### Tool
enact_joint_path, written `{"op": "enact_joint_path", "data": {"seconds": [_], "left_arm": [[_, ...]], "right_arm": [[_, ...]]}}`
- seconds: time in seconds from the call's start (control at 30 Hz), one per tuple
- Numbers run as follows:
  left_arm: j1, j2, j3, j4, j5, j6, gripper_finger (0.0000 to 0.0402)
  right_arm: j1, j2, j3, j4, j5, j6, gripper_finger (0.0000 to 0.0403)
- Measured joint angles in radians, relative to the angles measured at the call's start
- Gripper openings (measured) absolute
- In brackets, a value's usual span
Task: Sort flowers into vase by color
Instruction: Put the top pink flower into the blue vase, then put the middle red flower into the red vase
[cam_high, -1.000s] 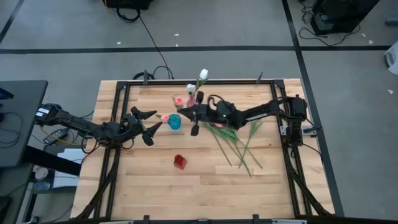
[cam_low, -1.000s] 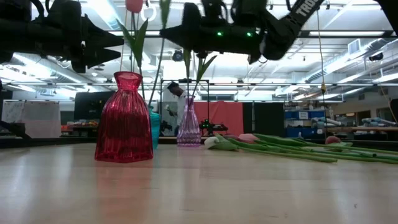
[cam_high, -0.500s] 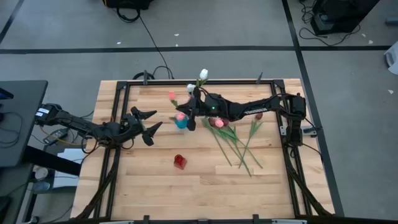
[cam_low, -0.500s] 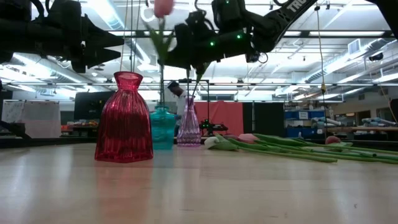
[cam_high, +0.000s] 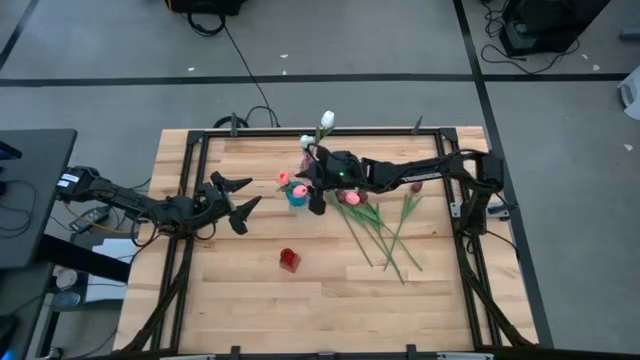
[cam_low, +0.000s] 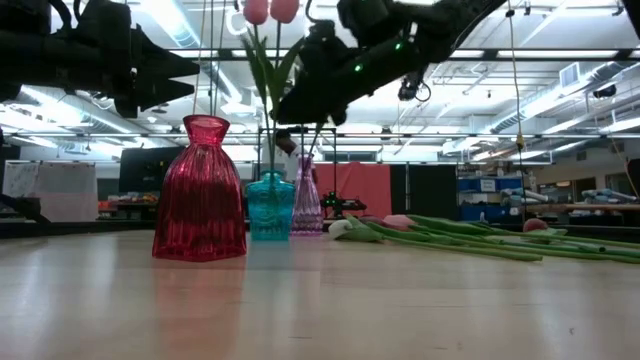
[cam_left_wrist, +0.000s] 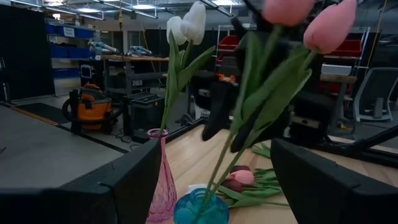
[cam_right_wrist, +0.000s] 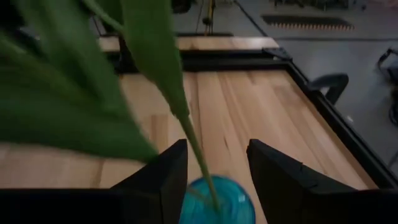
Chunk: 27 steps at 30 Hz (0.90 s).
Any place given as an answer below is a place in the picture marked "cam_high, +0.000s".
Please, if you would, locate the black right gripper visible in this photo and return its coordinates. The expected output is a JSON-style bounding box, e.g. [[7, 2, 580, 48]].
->
[[294, 148, 374, 217]]

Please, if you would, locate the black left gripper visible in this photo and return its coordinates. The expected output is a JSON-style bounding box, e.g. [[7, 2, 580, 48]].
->
[[192, 170, 263, 236]]

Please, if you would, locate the white artificial tulip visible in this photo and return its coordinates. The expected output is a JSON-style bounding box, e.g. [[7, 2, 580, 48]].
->
[[298, 133, 317, 161], [314, 109, 336, 146]]

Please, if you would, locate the teal glass vase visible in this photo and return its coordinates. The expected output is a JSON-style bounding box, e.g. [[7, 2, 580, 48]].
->
[[285, 180, 310, 209]]

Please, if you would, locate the red ribbed glass vase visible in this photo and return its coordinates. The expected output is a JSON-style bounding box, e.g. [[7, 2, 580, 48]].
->
[[278, 247, 302, 274]]

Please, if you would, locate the black power adapter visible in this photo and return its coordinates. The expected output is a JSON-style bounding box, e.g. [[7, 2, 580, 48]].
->
[[69, 205, 112, 234]]

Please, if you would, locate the black desk support bar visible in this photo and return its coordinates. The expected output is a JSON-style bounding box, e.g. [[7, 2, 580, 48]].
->
[[37, 234, 132, 284]]

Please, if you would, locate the white round cup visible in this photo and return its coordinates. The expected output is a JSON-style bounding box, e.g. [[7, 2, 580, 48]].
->
[[55, 268, 79, 290]]

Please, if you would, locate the black floor equipment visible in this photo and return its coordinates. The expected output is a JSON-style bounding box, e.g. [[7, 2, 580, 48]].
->
[[164, 0, 249, 16]]

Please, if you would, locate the black desk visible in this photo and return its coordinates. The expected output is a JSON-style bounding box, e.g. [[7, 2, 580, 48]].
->
[[0, 128, 79, 271]]

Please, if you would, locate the black computer tower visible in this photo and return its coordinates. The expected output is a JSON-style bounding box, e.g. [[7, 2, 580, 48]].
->
[[498, 0, 612, 57]]

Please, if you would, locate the white plastic object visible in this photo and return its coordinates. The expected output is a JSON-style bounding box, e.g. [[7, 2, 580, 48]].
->
[[617, 64, 640, 121]]

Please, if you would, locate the black looped cable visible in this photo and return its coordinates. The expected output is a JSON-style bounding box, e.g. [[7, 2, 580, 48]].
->
[[212, 104, 281, 129]]

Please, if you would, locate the black aluminium table frame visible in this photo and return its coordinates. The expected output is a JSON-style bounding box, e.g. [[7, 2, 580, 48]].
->
[[119, 113, 539, 360]]

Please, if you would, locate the long black floor cable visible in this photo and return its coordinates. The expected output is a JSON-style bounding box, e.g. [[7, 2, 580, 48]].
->
[[185, 10, 280, 127]]

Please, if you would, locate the black floor cable bundle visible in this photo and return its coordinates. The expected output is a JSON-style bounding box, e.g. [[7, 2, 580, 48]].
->
[[480, 0, 582, 76]]

